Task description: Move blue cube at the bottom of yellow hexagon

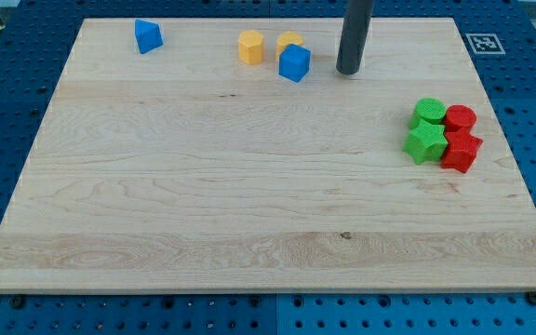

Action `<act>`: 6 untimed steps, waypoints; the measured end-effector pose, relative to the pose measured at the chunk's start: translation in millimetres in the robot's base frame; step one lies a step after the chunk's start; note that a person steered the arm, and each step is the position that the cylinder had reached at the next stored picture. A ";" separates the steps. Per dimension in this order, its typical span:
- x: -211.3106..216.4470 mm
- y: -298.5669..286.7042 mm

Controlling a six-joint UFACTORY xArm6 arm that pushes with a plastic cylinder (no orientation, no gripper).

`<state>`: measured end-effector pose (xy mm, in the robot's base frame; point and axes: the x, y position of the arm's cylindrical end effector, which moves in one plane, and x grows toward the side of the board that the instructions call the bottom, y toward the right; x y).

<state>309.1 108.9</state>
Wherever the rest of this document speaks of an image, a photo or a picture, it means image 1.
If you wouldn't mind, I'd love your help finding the red star block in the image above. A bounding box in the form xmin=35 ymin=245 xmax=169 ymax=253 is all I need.
xmin=440 ymin=130 xmax=483 ymax=173

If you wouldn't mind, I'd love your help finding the yellow cylinder block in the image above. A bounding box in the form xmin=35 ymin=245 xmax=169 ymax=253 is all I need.
xmin=275 ymin=31 xmax=304 ymax=58

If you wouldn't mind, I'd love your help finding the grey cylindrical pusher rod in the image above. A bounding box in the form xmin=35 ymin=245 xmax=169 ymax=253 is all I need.
xmin=336 ymin=0 xmax=375 ymax=75

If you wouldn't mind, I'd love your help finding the white fiducial marker tag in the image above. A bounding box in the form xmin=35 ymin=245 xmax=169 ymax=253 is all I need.
xmin=465 ymin=33 xmax=505 ymax=55

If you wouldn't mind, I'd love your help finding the green star block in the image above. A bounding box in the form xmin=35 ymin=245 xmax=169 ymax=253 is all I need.
xmin=403 ymin=120 xmax=449 ymax=165

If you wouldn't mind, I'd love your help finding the yellow hexagon block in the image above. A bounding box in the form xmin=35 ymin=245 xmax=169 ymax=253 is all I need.
xmin=238 ymin=30 xmax=264 ymax=65

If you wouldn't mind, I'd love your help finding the green cylinder block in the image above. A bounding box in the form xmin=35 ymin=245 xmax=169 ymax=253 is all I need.
xmin=409 ymin=97 xmax=447 ymax=129

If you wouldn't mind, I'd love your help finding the blue triangular prism block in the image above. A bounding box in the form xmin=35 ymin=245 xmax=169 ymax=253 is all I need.
xmin=134 ymin=19 xmax=164 ymax=54

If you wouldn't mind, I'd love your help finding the red cylinder block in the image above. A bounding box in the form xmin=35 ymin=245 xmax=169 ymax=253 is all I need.
xmin=443 ymin=104 xmax=477 ymax=132

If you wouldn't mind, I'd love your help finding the blue cube block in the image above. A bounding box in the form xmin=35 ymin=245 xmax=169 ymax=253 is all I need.
xmin=278 ymin=44 xmax=311 ymax=82

